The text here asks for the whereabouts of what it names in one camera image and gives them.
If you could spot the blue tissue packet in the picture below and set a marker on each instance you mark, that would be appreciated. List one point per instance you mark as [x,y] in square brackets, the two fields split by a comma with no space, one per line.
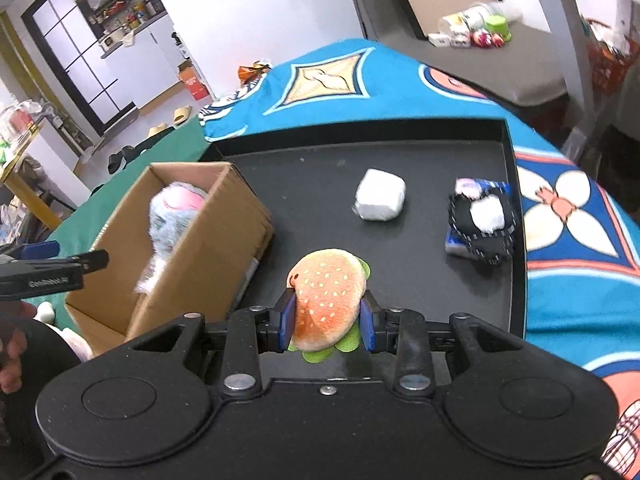
[454,244]

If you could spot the white plush cube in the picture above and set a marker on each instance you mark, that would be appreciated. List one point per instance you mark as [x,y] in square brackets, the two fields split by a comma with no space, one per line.
[380,195]

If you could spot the grey pink plush toy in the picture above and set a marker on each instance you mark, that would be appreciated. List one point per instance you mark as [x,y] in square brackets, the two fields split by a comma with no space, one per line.
[175,210]

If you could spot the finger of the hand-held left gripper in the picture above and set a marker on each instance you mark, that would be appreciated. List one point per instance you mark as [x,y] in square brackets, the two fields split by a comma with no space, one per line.
[75,262]
[37,249]

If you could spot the yellow slipper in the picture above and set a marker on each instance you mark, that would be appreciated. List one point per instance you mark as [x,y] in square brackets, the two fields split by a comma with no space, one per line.
[159,130]
[181,115]

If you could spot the cardboard box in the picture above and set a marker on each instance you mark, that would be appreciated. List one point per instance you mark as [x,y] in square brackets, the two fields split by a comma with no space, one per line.
[220,240]

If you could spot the person's left hand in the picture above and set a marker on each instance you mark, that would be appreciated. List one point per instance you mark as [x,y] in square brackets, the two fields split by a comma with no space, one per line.
[12,360]

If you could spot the white frame desk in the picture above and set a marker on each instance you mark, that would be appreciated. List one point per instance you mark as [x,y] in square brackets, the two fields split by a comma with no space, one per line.
[570,35]

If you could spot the white microwave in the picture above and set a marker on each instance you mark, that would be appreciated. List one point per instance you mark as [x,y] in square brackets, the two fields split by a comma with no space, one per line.
[107,40]

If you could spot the small white box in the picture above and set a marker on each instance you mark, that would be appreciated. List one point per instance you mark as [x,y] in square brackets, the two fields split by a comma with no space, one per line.
[460,40]

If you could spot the grey mat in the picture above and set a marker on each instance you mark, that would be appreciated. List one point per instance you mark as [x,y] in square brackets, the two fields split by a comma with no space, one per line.
[500,70]

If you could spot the white charger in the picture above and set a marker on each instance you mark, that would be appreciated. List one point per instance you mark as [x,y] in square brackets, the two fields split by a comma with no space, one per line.
[437,39]

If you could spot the black slipper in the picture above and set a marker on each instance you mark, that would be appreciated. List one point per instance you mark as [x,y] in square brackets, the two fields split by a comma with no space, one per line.
[115,161]
[129,152]

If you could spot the yellow table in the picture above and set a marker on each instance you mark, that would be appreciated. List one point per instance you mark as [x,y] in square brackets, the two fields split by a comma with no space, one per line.
[20,175]

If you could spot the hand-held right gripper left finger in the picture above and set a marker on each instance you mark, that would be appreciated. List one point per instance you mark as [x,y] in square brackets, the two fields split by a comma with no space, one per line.
[287,317]

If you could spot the white towel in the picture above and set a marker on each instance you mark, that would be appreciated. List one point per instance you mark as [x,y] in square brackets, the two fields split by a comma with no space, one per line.
[75,344]

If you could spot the blue printed blanket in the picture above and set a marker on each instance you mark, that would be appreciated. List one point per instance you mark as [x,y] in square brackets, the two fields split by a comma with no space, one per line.
[400,85]

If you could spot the orange gift bag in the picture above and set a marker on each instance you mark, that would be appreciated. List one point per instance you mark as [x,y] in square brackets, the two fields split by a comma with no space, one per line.
[250,72]

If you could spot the red basket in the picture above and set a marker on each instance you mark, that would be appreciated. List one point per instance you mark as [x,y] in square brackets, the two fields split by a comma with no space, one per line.
[607,60]

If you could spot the green cup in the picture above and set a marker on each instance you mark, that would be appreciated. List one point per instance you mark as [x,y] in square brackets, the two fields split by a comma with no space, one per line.
[497,27]

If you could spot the red round toy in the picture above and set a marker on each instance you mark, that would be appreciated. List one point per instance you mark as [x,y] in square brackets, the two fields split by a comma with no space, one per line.
[487,39]

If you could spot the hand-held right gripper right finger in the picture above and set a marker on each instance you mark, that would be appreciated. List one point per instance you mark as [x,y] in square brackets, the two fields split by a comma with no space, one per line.
[367,325]

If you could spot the black framed glass door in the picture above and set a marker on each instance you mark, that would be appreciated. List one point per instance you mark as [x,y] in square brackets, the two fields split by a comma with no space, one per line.
[75,60]

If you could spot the black tray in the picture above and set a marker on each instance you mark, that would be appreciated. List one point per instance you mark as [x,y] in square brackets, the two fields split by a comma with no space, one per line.
[415,280]

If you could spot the black white fluffy pouch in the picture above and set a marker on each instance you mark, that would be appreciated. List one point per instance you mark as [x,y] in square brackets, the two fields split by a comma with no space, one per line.
[482,227]

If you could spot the orange carton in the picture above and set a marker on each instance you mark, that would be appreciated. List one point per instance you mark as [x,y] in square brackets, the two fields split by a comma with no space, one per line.
[192,82]

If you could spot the white kitchen cabinet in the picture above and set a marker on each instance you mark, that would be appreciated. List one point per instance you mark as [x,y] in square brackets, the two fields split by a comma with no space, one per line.
[155,60]

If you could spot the burger plush toy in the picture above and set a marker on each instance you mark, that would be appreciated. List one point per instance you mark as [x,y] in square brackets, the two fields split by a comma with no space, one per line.
[325,305]

